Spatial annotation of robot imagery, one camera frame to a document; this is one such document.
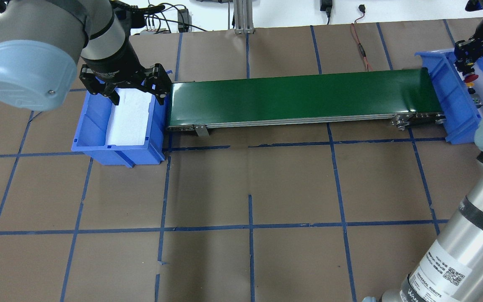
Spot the red black conveyor cable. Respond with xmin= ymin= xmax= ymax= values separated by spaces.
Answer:
xmin=350 ymin=4 xmax=372 ymax=72

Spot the green conveyor belt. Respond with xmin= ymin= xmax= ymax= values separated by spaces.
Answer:
xmin=167 ymin=68 xmax=446 ymax=135

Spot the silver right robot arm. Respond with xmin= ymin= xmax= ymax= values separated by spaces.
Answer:
xmin=364 ymin=0 xmax=483 ymax=302

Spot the red push button switch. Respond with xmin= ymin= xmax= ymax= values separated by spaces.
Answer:
xmin=462 ymin=63 xmax=479 ymax=83

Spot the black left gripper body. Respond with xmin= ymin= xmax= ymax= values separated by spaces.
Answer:
xmin=79 ymin=40 xmax=172 ymax=97

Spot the yellow push button switch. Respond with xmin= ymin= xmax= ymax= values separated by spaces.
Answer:
xmin=466 ymin=82 xmax=483 ymax=109

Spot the blue plastic bin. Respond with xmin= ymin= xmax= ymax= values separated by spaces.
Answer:
xmin=71 ymin=88 xmax=169 ymax=168
xmin=415 ymin=49 xmax=483 ymax=145

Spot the blue left plastic bin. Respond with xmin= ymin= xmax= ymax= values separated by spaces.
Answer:
xmin=71 ymin=88 xmax=169 ymax=168

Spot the blue right plastic bin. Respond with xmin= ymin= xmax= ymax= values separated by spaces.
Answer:
xmin=415 ymin=49 xmax=483 ymax=145

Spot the aluminium frame post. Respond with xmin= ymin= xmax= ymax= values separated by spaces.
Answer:
xmin=233 ymin=0 xmax=255 ymax=34

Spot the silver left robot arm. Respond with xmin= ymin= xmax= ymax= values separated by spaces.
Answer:
xmin=0 ymin=0 xmax=172 ymax=111

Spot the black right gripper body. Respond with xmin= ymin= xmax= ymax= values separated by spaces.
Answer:
xmin=454 ymin=35 xmax=483 ymax=70

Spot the white foam pad left bin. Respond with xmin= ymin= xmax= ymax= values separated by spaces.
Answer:
xmin=105 ymin=89 xmax=155 ymax=146

